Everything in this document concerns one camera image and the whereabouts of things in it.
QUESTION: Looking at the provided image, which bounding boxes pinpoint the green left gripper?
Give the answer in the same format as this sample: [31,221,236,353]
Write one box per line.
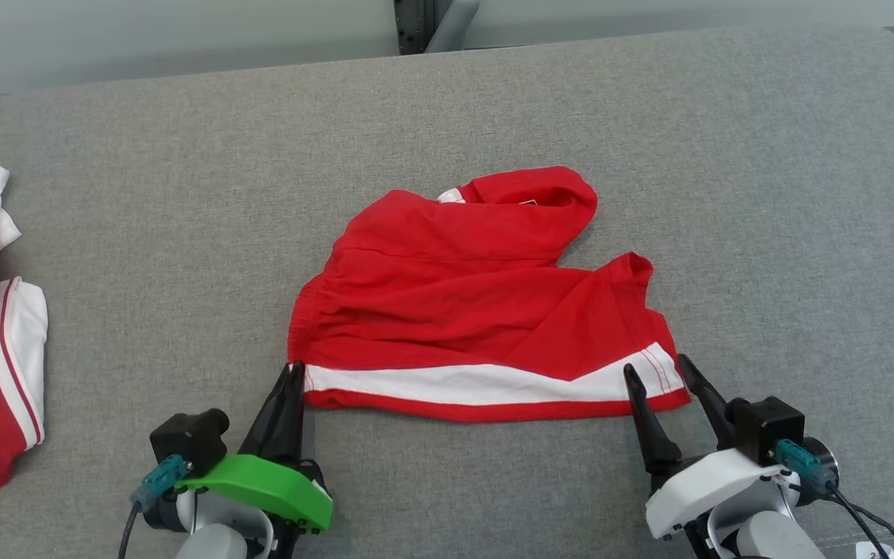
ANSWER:
[175,361,334,536]

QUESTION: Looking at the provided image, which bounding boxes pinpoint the left camera cable teal plug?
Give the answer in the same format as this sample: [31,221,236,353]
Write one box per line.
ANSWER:
[117,455,190,559]

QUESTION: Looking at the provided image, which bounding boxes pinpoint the camera cable teal plug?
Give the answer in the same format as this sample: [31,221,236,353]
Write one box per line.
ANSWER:
[774,439,894,559]
[117,455,190,559]

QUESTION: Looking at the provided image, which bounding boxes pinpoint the grey rounded post foot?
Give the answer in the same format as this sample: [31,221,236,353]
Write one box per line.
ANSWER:
[425,0,481,54]

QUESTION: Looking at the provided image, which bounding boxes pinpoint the dark perforated post plate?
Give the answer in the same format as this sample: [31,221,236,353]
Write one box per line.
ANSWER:
[394,0,426,55]

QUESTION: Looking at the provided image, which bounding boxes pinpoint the red shorts with white stripe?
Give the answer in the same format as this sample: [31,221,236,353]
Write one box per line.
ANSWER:
[286,165,692,424]

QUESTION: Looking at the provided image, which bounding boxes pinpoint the right camera cable teal plug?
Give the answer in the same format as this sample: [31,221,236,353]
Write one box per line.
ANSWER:
[774,439,894,559]

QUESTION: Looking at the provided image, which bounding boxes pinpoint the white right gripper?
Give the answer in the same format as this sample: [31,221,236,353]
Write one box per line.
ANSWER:
[622,354,799,542]

